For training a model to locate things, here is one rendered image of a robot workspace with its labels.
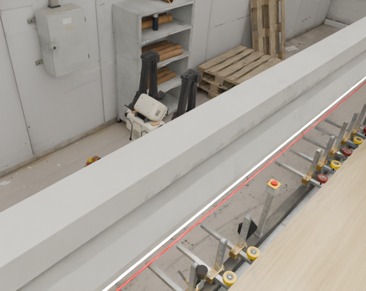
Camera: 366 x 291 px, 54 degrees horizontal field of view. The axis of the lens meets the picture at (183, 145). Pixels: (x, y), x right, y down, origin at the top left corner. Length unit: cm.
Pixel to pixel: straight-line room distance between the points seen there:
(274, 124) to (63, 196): 47
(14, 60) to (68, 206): 343
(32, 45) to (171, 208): 342
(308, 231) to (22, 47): 297
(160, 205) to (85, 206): 15
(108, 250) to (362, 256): 228
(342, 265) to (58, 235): 225
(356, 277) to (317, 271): 23
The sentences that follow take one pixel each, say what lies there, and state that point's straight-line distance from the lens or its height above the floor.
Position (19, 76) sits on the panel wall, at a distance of 394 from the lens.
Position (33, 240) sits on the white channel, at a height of 246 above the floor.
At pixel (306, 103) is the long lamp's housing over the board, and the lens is 89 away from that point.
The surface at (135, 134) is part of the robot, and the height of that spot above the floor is 111.
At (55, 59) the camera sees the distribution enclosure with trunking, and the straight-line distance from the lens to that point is 378.
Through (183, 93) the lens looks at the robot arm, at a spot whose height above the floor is 149.
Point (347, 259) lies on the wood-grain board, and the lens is 261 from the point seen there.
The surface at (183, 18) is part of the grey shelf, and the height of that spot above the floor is 129.
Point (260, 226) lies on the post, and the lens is 268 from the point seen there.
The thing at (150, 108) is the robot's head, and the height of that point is 134.
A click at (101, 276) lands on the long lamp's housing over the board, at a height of 235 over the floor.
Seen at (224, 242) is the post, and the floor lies 111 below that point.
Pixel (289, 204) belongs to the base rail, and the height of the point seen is 70.
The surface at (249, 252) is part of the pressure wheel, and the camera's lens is 241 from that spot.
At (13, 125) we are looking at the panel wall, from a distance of 413.
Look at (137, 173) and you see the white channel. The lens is 50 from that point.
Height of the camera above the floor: 280
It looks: 38 degrees down
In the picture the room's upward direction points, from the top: 5 degrees clockwise
